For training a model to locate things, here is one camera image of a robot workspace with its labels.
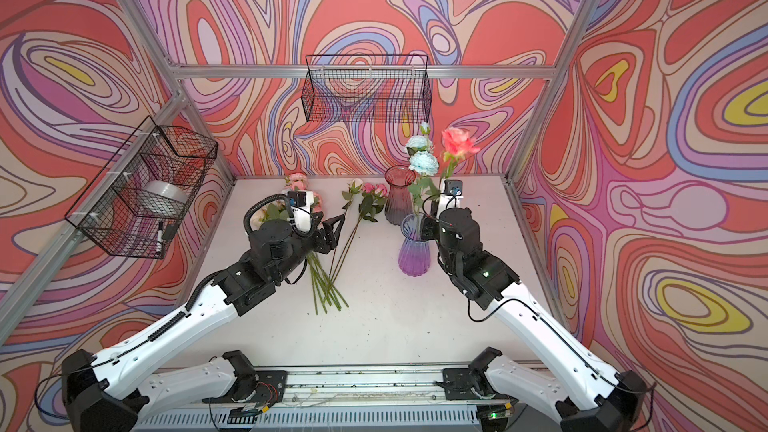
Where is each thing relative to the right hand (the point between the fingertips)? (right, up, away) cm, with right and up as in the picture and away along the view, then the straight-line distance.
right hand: (435, 209), depth 71 cm
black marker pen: (-68, -7, 0) cm, 68 cm away
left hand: (-23, -1, -1) cm, 24 cm away
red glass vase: (-8, +2, +26) cm, 27 cm away
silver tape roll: (-65, +3, -1) cm, 65 cm away
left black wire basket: (-75, 0, -5) cm, 75 cm away
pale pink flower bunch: (-31, -23, +19) cm, 44 cm away
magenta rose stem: (-17, +2, +38) cm, 42 cm away
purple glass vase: (-2, -15, +25) cm, 29 cm away
